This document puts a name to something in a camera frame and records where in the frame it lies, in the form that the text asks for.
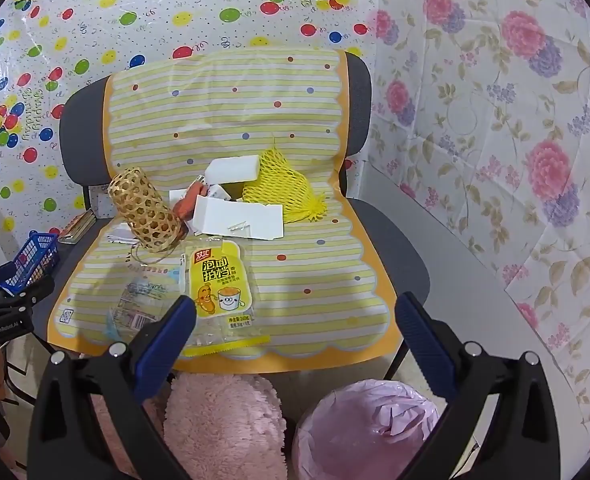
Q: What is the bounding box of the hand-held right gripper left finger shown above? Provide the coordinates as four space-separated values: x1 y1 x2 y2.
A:
27 295 198 480

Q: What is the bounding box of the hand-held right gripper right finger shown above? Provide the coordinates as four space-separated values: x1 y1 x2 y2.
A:
395 292 571 480

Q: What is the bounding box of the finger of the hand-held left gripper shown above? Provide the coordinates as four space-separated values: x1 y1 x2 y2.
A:
0 274 56 311

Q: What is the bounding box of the yellow snack packet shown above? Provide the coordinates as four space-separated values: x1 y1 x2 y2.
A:
180 239 271 358

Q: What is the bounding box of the pink bagged trash bin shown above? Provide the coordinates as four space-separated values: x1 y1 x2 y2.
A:
292 379 441 480

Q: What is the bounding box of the yellow foam net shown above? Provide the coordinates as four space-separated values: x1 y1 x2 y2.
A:
242 135 328 223

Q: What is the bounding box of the small blue plastic basket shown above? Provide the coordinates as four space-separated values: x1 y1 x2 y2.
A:
0 231 60 295

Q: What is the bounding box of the clear plastic wrapper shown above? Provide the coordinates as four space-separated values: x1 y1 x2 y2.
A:
106 265 186 346

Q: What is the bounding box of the small patterned booklet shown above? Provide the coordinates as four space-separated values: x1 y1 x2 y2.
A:
57 212 96 246

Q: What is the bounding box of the grey office chair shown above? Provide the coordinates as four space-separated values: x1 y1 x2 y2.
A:
59 52 431 381

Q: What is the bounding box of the woven bamboo basket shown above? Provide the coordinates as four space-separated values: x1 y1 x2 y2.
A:
107 166 186 252

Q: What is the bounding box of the orange plastic wrapper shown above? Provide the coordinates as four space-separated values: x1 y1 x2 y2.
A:
174 180 211 219

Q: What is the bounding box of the white cardboard box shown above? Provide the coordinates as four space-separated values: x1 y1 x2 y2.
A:
192 195 285 241

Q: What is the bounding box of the white foam block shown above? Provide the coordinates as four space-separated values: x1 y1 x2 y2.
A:
204 155 262 192

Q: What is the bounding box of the yellow striped plastic sheet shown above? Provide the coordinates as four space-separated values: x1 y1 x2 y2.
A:
47 49 403 358

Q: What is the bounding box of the floral print wall sheet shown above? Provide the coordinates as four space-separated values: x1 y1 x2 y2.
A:
360 0 590 441

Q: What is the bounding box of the balloon print wall sheet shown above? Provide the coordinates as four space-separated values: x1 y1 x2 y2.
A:
0 0 381 271

